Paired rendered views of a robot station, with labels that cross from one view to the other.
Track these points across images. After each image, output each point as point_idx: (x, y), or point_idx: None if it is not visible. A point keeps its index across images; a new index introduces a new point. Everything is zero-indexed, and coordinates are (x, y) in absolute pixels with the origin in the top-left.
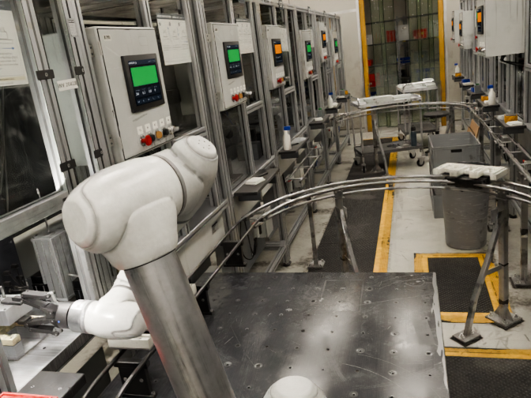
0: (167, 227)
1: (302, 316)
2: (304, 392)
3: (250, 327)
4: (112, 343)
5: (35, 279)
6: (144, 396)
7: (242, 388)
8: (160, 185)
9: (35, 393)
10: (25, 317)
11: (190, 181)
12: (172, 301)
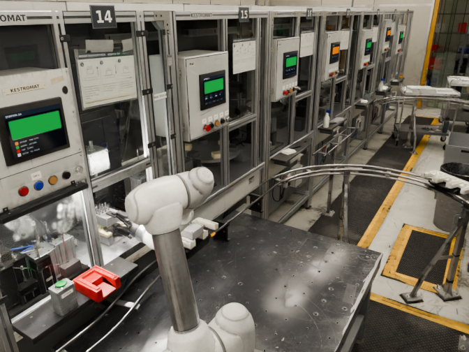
0: (174, 218)
1: (280, 259)
2: (239, 314)
3: (246, 257)
4: None
5: None
6: None
7: (225, 294)
8: (174, 196)
9: (112, 269)
10: (116, 223)
11: (193, 193)
12: (170, 255)
